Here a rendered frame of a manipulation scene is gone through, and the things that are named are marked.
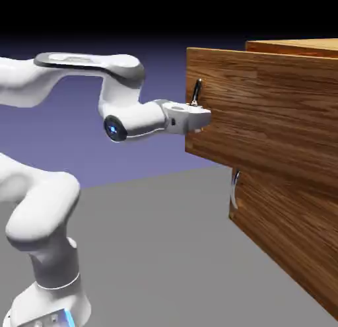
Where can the large wooden cabinet door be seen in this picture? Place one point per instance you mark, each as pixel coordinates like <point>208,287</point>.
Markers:
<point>269,115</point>

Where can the wooden cabinet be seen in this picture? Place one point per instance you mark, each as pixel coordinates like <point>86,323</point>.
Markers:
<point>290,239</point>

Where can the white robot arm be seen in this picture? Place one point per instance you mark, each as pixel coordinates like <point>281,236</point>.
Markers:
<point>124,99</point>

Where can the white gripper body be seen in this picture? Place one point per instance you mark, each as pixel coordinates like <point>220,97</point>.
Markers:
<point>198,118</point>

